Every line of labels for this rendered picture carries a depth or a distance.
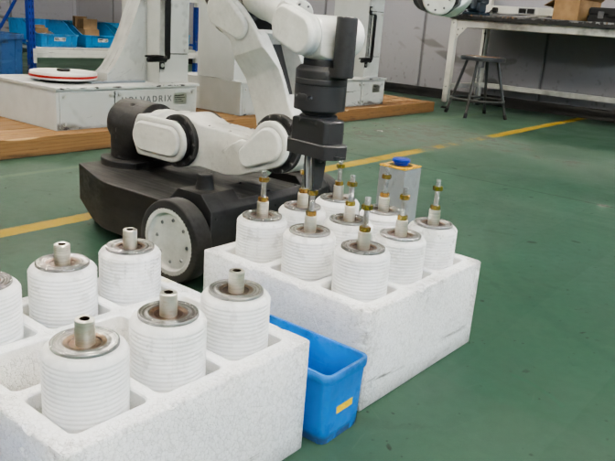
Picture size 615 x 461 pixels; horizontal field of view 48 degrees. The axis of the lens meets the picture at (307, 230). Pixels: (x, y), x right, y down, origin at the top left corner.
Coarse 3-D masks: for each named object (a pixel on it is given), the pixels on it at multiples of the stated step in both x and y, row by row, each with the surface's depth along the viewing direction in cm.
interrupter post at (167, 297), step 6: (162, 294) 84; (168, 294) 84; (174, 294) 84; (162, 300) 84; (168, 300) 84; (174, 300) 84; (162, 306) 84; (168, 306) 84; (174, 306) 84; (162, 312) 84; (168, 312) 84; (174, 312) 84
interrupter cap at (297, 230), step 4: (296, 224) 126; (300, 224) 126; (292, 228) 124; (296, 228) 124; (300, 228) 124; (316, 228) 125; (320, 228) 125; (324, 228) 125; (328, 228) 125; (292, 232) 121; (296, 232) 121; (300, 232) 121; (304, 232) 122; (316, 232) 123; (320, 232) 122; (324, 232) 122; (328, 232) 122; (304, 236) 120; (308, 236) 120; (312, 236) 120; (316, 236) 120; (320, 236) 120; (324, 236) 121
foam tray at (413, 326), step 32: (224, 256) 128; (288, 288) 119; (320, 288) 116; (416, 288) 120; (448, 288) 128; (288, 320) 120; (320, 320) 115; (352, 320) 111; (384, 320) 112; (416, 320) 121; (448, 320) 132; (384, 352) 115; (416, 352) 125; (448, 352) 136; (384, 384) 118
